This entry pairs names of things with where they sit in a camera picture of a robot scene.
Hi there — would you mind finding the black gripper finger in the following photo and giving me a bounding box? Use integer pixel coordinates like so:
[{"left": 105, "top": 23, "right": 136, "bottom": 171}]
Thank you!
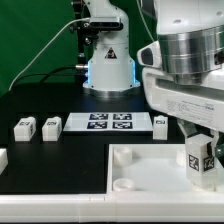
[
  {"left": 208, "top": 130, "right": 224, "bottom": 158},
  {"left": 177, "top": 120, "right": 197, "bottom": 141}
]

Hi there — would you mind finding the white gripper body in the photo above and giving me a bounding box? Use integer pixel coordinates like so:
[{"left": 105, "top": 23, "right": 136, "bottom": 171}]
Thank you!
[{"left": 142, "top": 67, "right": 224, "bottom": 132}]

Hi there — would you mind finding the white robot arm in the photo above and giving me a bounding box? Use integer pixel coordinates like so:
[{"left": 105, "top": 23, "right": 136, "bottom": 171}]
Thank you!
[{"left": 83, "top": 0, "right": 224, "bottom": 157}]

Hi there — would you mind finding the white square tabletop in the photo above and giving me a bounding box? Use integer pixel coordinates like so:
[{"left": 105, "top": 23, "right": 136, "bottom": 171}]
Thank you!
[{"left": 107, "top": 144, "right": 224, "bottom": 193}]

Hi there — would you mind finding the white L-shaped obstacle fence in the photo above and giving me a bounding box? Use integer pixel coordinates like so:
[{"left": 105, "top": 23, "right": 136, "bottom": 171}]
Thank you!
[{"left": 0, "top": 148, "right": 224, "bottom": 224}]

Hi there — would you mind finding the white fiducial tag plate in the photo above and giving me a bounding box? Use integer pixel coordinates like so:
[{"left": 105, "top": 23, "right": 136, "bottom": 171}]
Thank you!
[{"left": 64, "top": 112, "right": 153, "bottom": 132}]

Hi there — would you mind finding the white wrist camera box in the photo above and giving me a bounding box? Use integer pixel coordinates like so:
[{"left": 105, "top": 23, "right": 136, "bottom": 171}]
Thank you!
[{"left": 137, "top": 41, "right": 162, "bottom": 69}]

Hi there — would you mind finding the white cable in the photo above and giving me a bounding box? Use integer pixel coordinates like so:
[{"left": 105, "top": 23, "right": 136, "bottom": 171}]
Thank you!
[{"left": 8, "top": 17, "right": 92, "bottom": 92}]

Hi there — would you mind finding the black cable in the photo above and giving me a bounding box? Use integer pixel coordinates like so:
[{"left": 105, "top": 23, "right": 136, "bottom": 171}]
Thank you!
[{"left": 9, "top": 65, "right": 88, "bottom": 88}]

